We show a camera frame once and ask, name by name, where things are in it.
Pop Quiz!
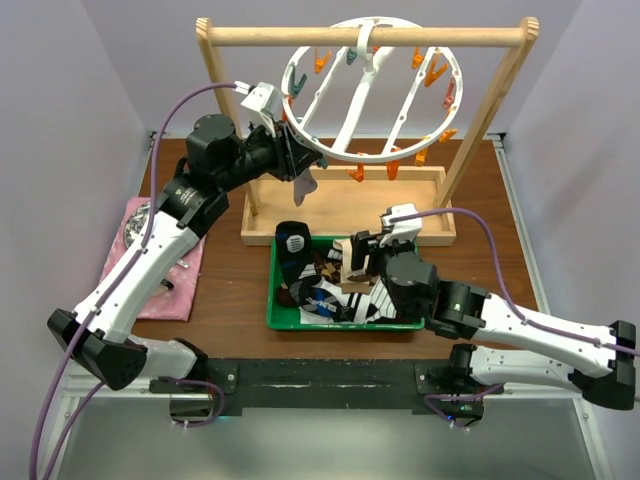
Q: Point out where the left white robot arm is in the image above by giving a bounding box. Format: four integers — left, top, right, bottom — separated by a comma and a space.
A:
47, 114, 323, 392

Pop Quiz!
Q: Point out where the wooden hanger rack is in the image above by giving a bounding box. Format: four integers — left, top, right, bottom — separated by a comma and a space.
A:
195, 17, 539, 246

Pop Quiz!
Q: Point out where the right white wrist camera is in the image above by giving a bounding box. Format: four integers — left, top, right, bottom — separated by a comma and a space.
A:
379, 203, 423, 247

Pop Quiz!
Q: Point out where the black blue sports sock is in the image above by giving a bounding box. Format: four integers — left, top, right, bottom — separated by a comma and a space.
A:
275, 221, 354, 323

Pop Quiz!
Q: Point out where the pink cloth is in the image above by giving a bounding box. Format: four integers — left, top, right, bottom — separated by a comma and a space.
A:
100, 197, 205, 321

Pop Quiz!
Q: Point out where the green plastic bin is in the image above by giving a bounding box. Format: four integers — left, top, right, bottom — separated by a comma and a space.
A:
266, 240, 425, 333

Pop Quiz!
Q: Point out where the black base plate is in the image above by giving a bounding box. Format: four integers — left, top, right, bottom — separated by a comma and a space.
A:
148, 357, 505, 419

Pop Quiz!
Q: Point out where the white black striped sock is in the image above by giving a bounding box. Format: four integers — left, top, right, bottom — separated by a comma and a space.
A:
365, 279, 397, 323

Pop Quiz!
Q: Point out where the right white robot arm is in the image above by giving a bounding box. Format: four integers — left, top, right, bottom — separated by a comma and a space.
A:
350, 231, 639, 411

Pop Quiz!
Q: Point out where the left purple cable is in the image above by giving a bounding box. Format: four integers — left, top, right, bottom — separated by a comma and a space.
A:
29, 83, 241, 480

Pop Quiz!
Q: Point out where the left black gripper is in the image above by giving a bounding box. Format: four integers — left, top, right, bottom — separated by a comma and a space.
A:
217, 114, 322, 192

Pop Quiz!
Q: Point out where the blue patterned plate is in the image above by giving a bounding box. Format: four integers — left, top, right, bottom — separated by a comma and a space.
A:
122, 201, 150, 249

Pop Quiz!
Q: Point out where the grey sock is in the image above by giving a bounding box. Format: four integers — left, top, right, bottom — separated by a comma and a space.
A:
293, 168, 318, 207

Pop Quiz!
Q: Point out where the beige tan sock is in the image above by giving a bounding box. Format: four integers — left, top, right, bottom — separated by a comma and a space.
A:
333, 238, 377, 294

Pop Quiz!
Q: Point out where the white round clip hanger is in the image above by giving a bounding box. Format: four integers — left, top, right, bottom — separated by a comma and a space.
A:
281, 16, 464, 165

